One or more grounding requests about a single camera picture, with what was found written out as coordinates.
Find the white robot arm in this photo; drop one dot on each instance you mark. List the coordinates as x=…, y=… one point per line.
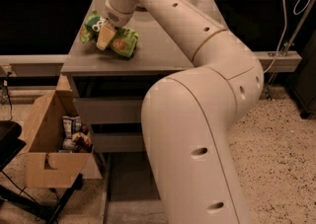
x=185, y=116

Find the snack packets in box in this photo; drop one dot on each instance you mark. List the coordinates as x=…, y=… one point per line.
x=76, y=136

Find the open bottom grey drawer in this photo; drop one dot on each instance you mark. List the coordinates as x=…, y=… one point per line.
x=131, y=195

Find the black cabinet at right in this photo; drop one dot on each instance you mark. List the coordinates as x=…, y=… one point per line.
x=302, y=82

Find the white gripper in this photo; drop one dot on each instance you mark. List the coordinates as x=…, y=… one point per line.
x=116, y=18

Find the green rice chip bag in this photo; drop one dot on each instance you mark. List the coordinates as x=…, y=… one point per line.
x=123, y=43

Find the top grey drawer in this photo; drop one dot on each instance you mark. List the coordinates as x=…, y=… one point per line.
x=108, y=110

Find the middle grey drawer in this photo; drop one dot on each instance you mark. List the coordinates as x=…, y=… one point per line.
x=118, y=142

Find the cardboard box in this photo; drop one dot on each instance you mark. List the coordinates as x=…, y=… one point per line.
x=44, y=133

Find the black stand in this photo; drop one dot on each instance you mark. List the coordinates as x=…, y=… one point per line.
x=10, y=146

